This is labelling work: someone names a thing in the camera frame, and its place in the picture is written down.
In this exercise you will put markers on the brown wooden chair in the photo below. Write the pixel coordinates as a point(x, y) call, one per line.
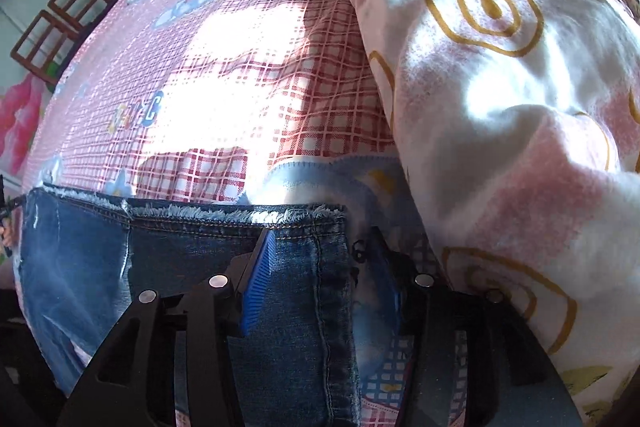
point(55, 34)

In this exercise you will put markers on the pink plaid cartoon bedsheet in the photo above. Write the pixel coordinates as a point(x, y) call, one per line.
point(248, 103)

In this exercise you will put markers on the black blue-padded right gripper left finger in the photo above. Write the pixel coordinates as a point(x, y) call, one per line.
point(130, 379)

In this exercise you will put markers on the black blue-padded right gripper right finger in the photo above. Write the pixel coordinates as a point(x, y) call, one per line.
point(474, 361)

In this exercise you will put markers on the blue denim jeans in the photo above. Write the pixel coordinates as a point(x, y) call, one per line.
point(85, 256)

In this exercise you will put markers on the floral swirl quilt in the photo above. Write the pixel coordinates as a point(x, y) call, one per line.
point(517, 126)

